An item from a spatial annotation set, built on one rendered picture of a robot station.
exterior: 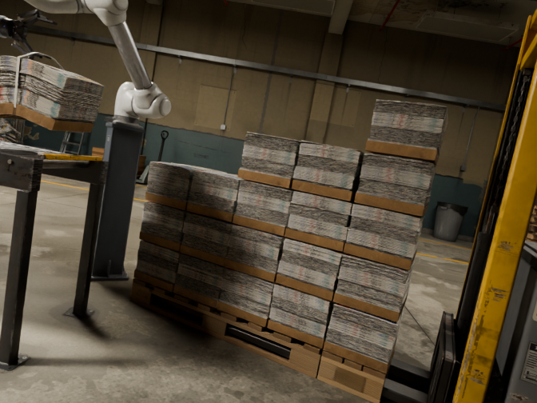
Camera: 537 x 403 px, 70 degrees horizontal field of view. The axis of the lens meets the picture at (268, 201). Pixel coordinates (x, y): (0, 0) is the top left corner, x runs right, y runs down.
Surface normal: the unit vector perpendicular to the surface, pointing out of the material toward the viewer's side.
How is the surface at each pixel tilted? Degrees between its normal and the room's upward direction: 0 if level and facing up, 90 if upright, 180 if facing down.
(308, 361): 90
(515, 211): 90
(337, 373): 90
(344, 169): 90
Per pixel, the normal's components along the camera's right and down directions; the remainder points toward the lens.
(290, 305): -0.43, 0.01
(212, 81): -0.07, 0.09
